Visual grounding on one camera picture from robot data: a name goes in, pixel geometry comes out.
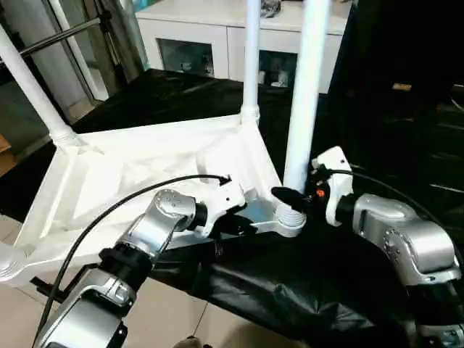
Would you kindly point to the white glass-door cabinet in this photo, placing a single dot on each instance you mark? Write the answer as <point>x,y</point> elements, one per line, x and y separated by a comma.
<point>196,29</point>

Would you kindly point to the small yellow label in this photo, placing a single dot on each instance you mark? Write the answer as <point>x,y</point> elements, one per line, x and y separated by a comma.
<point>402,87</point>

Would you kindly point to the brown cardboard box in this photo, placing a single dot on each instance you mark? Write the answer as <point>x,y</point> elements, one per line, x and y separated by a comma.
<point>4,154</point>

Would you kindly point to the black metal table frame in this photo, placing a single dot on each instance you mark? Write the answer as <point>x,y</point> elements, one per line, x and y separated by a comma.
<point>43,286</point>

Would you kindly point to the black work mat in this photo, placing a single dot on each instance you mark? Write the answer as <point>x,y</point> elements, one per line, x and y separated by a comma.
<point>304,290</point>

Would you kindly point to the white plastic table leg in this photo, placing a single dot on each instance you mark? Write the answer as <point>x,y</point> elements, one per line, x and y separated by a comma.
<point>32,80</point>
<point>251,58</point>
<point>9,261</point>
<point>304,94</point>

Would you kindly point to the grey crumpled bundle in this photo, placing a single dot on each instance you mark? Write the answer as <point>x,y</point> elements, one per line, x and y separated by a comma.
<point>271,7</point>

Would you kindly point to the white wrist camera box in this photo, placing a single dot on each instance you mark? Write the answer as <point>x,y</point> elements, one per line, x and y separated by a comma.
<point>335,174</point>
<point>226,196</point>

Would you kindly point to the white plastic table top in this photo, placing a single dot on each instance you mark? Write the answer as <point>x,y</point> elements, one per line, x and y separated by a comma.
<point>123,167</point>

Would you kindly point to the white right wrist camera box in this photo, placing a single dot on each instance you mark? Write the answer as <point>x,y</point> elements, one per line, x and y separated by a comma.
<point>335,174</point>

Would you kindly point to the grey metal rack frame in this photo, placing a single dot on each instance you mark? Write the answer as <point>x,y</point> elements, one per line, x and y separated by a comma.
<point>58,32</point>

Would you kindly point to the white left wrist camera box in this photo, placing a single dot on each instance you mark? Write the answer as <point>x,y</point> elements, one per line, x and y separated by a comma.
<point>226,196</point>

